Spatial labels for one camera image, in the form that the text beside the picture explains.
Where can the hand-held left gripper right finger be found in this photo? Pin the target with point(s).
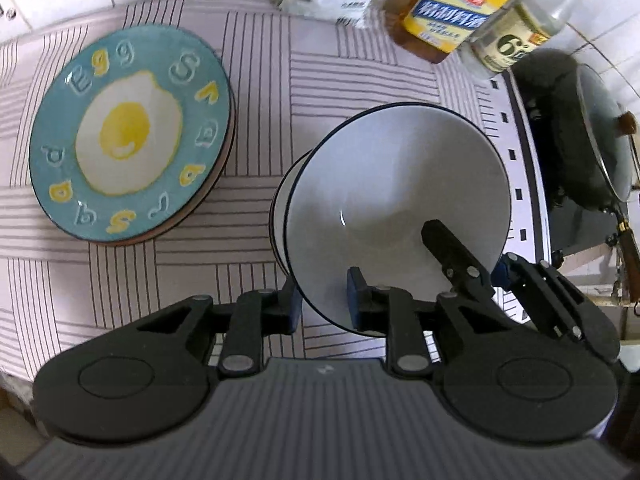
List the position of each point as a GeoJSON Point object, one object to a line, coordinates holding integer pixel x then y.
{"type": "Point", "coordinates": [356, 300]}

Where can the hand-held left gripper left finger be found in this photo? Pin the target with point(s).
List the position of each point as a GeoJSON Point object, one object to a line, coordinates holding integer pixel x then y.
{"type": "Point", "coordinates": [295, 305]}

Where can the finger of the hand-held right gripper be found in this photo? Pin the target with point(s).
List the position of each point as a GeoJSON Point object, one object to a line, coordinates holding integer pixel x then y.
{"type": "Point", "coordinates": [450, 250]}
{"type": "Point", "coordinates": [501, 270]}

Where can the large white ribbed bowl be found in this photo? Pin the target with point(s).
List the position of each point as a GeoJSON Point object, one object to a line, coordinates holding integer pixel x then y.
{"type": "Point", "coordinates": [380, 185]}

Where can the small white bowl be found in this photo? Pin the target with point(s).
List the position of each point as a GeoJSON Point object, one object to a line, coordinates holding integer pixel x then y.
{"type": "Point", "coordinates": [280, 210]}

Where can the blue fried egg plate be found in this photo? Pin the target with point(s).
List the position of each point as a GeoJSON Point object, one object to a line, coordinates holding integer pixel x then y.
{"type": "Point", "coordinates": [130, 130]}

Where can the black wok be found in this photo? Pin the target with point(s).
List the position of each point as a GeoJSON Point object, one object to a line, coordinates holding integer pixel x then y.
{"type": "Point", "coordinates": [555, 120]}

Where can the glass wok lid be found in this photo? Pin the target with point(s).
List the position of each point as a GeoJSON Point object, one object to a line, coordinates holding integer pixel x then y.
{"type": "Point", "coordinates": [602, 125]}

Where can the grey striped table mat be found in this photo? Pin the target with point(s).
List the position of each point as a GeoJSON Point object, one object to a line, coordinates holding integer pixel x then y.
{"type": "Point", "coordinates": [310, 85]}

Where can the clear bottle yellow cap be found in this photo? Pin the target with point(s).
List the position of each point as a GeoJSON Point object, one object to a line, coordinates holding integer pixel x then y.
{"type": "Point", "coordinates": [515, 40]}

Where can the oil bottle yellow label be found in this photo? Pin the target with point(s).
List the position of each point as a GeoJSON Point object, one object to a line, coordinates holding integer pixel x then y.
{"type": "Point", "coordinates": [450, 15]}

